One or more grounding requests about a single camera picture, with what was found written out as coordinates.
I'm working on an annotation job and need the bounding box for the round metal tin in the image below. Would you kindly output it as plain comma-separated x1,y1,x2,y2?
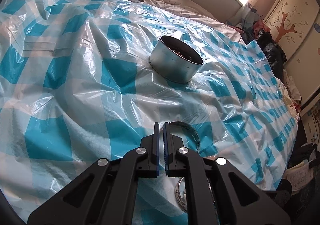
149,36,203,84

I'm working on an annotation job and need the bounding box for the blue checkered plastic sheet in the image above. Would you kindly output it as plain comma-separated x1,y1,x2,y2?
1,0,297,221

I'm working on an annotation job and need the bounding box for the black plastic bag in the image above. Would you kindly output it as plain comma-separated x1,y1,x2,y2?
255,29,287,81

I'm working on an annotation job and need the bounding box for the tree-decorated wardrobe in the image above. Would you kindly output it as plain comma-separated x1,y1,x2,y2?
265,0,319,105

